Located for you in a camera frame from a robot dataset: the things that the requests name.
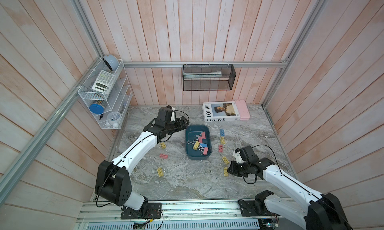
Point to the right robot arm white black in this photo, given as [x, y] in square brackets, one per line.
[310, 209]

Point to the black mesh wall basket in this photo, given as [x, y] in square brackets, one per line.
[209, 84]

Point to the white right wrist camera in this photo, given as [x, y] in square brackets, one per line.
[238, 157]

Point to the white wire wall shelf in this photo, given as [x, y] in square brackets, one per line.
[119, 98]

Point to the pink case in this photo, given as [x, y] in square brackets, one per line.
[243, 109]

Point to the yellow binder clip lowest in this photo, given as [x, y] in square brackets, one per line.
[225, 172]

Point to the teal plastic storage box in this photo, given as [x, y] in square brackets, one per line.
[198, 143]

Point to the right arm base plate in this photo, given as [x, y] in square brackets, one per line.
[254, 208]

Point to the white calculator on shelf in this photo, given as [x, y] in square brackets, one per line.
[104, 82]

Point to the white LOEWE book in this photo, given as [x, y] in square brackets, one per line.
[220, 111]

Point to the papers in mesh basket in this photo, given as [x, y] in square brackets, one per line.
[199, 75]

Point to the aluminium front rail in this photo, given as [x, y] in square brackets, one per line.
[190, 210]

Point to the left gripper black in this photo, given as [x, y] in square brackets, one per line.
[180, 127]

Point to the blue lid container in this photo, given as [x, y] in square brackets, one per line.
[97, 107]

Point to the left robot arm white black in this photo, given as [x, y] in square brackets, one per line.
[113, 182]

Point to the white cup on shelf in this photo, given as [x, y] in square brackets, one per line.
[113, 119]

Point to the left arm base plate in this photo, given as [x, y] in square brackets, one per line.
[147, 211]

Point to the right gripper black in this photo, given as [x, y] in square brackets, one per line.
[232, 168]

